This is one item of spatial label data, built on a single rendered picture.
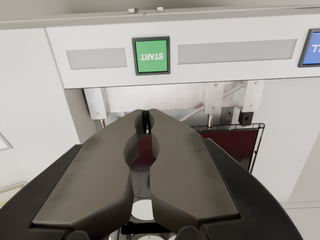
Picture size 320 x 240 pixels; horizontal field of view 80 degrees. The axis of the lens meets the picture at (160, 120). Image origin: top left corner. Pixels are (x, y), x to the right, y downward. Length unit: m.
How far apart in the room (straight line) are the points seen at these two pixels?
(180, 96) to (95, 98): 0.18
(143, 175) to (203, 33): 0.38
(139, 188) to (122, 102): 0.26
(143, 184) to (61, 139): 0.26
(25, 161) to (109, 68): 0.27
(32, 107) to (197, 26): 0.30
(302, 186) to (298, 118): 0.41
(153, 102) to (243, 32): 0.22
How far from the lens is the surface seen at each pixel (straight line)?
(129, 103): 0.43
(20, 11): 1.48
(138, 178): 0.55
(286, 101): 0.60
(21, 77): 0.38
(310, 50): 0.39
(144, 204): 0.63
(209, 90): 0.40
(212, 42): 0.32
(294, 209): 0.89
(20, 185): 0.53
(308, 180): 1.03
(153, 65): 0.31
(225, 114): 0.51
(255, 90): 0.44
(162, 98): 0.42
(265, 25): 0.35
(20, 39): 0.36
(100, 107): 0.42
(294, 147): 0.71
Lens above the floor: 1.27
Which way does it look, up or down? 59 degrees down
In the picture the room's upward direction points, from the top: 178 degrees clockwise
